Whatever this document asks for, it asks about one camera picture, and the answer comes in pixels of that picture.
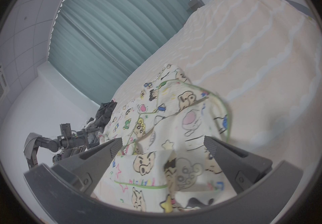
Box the white printed pyjama top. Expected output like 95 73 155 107
97 63 233 214

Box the black garment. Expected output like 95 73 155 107
95 101 118 133

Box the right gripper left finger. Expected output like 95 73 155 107
51 138 123 194

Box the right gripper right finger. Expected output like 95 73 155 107
204 136 273 195

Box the grey bedside table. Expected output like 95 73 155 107
187 0 205 13

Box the bed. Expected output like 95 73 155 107
91 0 320 216

